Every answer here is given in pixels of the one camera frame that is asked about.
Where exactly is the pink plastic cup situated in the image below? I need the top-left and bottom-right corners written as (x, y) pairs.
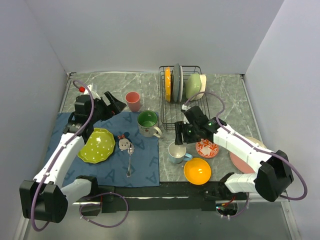
top-left (125, 91), bottom-right (141, 112)

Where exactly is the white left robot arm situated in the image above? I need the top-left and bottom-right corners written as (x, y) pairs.
top-left (19, 91), bottom-right (126, 223)

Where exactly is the green polka dot plate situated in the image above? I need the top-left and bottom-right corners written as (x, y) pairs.
top-left (77, 128), bottom-right (116, 164)

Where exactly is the cream square cartoon dish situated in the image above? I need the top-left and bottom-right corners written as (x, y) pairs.
top-left (193, 74), bottom-right (207, 101)

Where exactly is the silver spoon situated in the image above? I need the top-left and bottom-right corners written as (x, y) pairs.
top-left (126, 143), bottom-right (135, 178)

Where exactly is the green-inside floral mug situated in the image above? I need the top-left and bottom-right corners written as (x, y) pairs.
top-left (137, 110), bottom-right (162, 138)

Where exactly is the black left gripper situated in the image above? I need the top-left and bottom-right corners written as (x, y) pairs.
top-left (88, 91), bottom-right (126, 124)

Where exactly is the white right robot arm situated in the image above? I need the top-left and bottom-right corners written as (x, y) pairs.
top-left (174, 105), bottom-right (294, 202)

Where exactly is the light blue mug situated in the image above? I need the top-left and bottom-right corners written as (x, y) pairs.
top-left (168, 142), bottom-right (193, 164)

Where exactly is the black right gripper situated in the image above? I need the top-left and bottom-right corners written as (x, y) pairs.
top-left (174, 120), bottom-right (202, 145)

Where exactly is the green square panda dish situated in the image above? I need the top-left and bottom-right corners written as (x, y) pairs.
top-left (185, 73), bottom-right (202, 99)

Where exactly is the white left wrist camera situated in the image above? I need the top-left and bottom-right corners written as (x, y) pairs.
top-left (77, 83), bottom-right (103, 101)

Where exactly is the orange polka dot plate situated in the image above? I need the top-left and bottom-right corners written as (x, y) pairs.
top-left (164, 66), bottom-right (171, 103)

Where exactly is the blue floral plate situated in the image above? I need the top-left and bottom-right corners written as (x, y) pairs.
top-left (171, 63), bottom-right (180, 103)

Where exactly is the pink white round plate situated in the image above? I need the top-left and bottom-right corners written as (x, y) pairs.
top-left (229, 136), bottom-right (267, 174)

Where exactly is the black wire dish rack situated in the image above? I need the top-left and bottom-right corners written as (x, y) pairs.
top-left (158, 65), bottom-right (211, 132)

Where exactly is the red white patterned dish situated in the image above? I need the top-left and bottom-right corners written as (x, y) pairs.
top-left (195, 139), bottom-right (219, 159)

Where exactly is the cartoon mouse spoon rest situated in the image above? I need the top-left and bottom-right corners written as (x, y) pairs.
top-left (115, 132), bottom-right (132, 151)

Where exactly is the teal rim white plate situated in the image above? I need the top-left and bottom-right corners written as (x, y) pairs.
top-left (178, 65), bottom-right (184, 102)

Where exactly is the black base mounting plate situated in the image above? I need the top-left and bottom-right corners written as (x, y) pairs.
top-left (83, 181), bottom-right (247, 213)

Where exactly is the orange bowl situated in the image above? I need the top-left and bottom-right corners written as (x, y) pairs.
top-left (183, 158), bottom-right (212, 186)

